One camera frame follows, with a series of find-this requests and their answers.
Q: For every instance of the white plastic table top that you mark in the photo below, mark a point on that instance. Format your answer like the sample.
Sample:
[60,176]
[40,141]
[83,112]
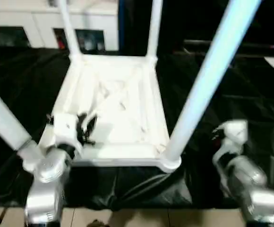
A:
[118,104]

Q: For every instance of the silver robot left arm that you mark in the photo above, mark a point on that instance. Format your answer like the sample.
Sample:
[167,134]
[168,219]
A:
[47,189]

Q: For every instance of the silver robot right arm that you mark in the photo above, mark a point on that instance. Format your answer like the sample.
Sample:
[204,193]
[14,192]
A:
[250,189]

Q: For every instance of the black plastic mat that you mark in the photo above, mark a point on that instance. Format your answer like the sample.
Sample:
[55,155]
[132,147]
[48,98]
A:
[23,94]

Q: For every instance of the white glass-door cabinet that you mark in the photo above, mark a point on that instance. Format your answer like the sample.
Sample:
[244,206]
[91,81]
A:
[33,21]

